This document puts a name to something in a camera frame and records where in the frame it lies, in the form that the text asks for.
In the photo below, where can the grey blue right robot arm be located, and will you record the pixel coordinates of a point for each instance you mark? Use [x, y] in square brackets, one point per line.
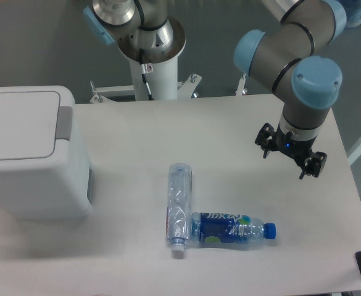
[287, 64]

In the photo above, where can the grey trash can lid button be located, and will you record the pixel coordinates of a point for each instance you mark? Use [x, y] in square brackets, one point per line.
[64, 123]

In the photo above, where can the blue label plastic bottle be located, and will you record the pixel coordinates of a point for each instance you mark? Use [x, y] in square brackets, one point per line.
[222, 229]

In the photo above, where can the blue plastic bag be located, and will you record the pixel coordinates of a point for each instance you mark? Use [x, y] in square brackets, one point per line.
[353, 12]

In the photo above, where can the white plastic trash can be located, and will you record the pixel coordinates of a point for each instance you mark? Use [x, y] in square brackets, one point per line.
[41, 178]

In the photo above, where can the clear crushed plastic bottle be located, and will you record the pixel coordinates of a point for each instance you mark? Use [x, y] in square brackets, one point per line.
[178, 215]

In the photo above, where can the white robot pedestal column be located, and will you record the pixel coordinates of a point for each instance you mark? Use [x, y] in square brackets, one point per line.
[158, 79]

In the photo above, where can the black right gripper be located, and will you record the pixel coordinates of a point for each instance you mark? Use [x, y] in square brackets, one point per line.
[294, 143]

